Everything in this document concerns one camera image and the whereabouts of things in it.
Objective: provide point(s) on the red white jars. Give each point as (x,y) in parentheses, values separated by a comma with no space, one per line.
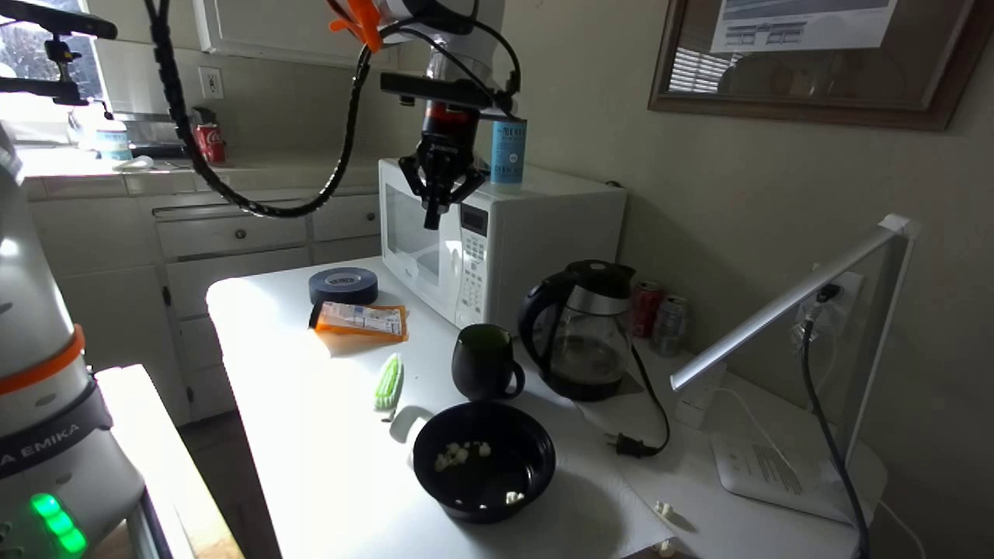
(658,317)

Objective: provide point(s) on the white paper sheets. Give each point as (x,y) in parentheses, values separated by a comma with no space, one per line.
(786,484)

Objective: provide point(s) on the white microwave oven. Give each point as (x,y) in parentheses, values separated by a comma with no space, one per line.
(539,236)

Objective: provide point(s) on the blue water bottle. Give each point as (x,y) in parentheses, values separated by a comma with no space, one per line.
(508,153)

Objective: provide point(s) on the dark blue round lid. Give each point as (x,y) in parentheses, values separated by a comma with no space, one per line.
(344,287)

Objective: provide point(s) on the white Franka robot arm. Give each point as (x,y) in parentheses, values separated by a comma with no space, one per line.
(40,414)

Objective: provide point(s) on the black electric kettle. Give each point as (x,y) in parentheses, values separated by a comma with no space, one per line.
(579,331)

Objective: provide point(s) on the wooden board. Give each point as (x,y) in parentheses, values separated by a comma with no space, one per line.
(175,487)

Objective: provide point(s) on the brown framed wall poster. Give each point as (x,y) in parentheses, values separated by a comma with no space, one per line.
(932,104)

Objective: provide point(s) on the black camera on stand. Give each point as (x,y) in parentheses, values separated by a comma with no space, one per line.
(52,20)

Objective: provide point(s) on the black bowl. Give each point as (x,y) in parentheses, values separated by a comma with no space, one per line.
(483,466)

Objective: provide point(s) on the white kitchen counter cabinet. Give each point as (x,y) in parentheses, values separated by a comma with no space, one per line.
(238,234)

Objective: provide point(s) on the white upper cabinet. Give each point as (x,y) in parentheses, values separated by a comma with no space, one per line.
(267,32)

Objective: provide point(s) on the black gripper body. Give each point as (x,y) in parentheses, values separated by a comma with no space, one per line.
(449,142)

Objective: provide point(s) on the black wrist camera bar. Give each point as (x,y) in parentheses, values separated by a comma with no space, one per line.
(437,88)

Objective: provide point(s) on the white wall switch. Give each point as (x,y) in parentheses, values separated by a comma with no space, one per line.
(210,81)

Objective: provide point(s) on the orange packet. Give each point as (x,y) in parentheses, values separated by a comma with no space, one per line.
(359,324)

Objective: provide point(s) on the red canister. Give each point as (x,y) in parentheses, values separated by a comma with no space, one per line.
(210,142)

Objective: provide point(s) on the black mug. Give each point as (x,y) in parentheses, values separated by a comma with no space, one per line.
(483,362)

